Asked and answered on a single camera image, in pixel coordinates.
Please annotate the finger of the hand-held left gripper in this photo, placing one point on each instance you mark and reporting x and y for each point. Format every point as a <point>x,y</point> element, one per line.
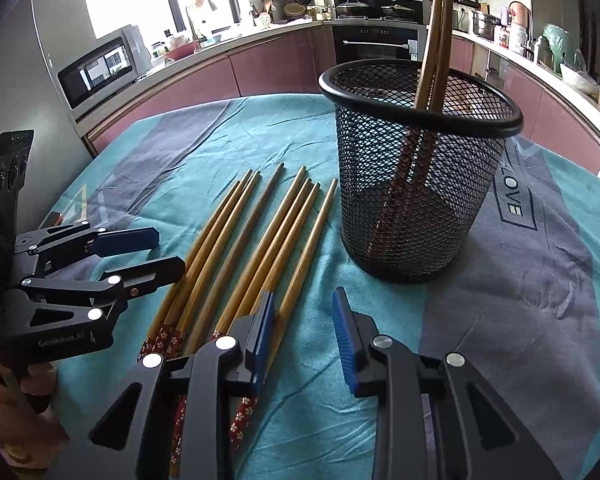
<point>155,274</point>
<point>125,241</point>

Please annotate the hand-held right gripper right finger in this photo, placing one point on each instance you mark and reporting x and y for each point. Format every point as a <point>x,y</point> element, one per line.
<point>341,340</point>

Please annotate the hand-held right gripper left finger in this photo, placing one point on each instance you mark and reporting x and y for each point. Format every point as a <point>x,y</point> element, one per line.
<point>264,332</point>

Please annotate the red-ended wooden chopstick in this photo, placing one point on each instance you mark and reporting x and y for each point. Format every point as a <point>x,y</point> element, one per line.
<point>260,202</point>
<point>307,260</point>
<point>431,35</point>
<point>444,35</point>

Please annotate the bunch of wooden chopsticks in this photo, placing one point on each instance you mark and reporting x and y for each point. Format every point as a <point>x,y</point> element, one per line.
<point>284,225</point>

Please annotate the black mesh utensil holder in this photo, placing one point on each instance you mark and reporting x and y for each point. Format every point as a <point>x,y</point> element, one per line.
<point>455,200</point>

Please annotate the person's left hand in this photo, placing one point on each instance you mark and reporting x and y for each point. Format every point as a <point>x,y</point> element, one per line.
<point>35,377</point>

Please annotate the small brown object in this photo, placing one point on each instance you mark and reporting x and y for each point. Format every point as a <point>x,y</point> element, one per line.
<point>51,219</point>

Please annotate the grey refrigerator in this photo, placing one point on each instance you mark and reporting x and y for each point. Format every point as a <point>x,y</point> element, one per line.
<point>30,60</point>

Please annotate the silver microwave oven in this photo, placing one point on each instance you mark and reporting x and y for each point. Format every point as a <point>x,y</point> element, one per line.
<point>100,70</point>

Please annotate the pink kitchen cabinet run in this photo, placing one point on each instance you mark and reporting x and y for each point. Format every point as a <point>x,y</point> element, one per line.
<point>545,105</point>
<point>205,80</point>

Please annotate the teal and grey tablecloth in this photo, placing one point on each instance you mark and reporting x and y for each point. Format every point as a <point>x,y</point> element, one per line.
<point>280,130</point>

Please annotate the red bowl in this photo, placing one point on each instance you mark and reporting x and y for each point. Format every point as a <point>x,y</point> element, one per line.
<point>182,51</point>

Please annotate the kitchen faucet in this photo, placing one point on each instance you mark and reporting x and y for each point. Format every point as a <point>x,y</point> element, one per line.
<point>192,25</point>

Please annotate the white dotted mug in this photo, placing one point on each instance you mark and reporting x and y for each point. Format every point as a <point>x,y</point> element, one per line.
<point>265,19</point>

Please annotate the woven basket bowl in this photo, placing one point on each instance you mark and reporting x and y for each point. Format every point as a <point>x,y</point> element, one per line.
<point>295,10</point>

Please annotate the black built-in oven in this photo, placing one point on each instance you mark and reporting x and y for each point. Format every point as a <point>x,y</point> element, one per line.
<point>370,47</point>

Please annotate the dark wok with lid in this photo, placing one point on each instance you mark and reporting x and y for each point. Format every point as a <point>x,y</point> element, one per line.
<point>354,7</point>

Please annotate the dark frying pan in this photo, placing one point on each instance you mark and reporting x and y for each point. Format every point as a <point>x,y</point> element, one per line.
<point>397,10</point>

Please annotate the stainless steel pot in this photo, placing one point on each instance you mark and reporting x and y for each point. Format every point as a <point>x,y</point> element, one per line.
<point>485,24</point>

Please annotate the white jar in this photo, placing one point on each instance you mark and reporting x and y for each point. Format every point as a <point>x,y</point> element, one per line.
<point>518,39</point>

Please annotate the green plastic bag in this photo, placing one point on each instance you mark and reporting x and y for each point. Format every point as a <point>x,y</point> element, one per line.
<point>560,45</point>

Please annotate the pink kettle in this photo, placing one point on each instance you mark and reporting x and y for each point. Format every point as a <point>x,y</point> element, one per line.
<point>518,14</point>

